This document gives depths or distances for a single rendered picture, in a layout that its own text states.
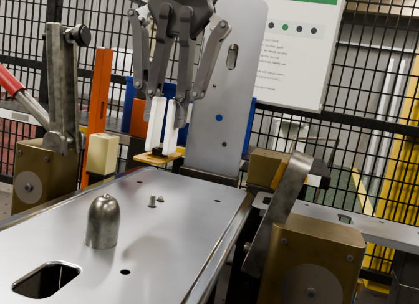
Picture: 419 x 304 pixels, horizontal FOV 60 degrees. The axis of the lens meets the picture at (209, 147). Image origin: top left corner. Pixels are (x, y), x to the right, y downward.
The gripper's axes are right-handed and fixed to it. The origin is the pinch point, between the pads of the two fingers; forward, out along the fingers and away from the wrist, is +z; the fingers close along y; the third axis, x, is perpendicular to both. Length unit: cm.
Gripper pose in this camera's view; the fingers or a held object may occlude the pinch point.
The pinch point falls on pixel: (164, 125)
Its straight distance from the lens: 46.9
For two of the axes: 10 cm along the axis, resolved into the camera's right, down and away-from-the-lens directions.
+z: -1.6, 9.7, 1.7
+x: 2.5, -1.2, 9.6
